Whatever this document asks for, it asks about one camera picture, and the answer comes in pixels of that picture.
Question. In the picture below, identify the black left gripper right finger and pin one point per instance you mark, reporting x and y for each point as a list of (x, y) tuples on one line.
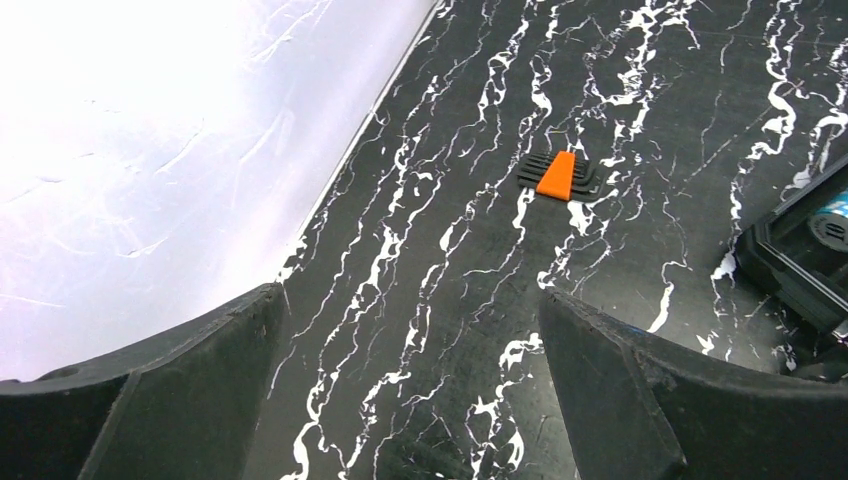
[(638, 406)]

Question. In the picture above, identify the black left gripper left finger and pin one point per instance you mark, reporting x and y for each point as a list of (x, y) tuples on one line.
[(182, 404)]

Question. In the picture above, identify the black poker set case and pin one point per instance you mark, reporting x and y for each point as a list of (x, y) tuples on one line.
[(779, 254)]

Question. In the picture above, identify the light blue chip stack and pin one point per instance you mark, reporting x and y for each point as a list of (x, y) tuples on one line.
[(828, 224)]

